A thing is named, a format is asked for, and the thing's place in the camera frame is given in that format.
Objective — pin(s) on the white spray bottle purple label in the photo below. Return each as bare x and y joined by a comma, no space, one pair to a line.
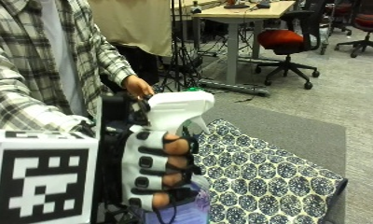
176,110

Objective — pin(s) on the black glove wrist unit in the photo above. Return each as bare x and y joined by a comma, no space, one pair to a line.
118,115

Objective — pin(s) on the small green object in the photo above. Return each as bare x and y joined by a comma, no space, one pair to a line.
194,89

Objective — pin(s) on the black tripod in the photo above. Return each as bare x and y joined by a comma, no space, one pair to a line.
180,53

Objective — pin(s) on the blue patterned cloth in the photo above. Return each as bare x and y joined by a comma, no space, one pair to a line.
262,183

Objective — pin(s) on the white cube of black markers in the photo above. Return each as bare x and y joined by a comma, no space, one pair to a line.
42,180

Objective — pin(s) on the plaid shirt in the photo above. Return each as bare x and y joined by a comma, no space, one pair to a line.
25,56

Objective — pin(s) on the light wooden desk grey legs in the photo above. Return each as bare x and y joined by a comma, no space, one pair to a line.
236,18

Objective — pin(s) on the black device on desk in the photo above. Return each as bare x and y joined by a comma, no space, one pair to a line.
236,4

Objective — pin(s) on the red seat black office chair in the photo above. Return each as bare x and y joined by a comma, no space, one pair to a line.
369,25
340,12
284,40

